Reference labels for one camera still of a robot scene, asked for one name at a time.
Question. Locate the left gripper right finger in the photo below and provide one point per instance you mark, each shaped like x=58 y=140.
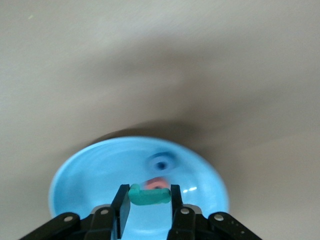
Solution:
x=176 y=200

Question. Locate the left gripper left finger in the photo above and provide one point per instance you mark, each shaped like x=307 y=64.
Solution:
x=122 y=205

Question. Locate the teal foam letter r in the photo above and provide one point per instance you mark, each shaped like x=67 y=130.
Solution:
x=147 y=198

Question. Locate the pink foam letter p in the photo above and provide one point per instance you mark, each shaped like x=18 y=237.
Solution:
x=151 y=185

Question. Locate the blue foam letter o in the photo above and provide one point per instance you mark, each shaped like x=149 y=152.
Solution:
x=153 y=158

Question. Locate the blue plate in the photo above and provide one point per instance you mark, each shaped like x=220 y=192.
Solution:
x=87 y=175

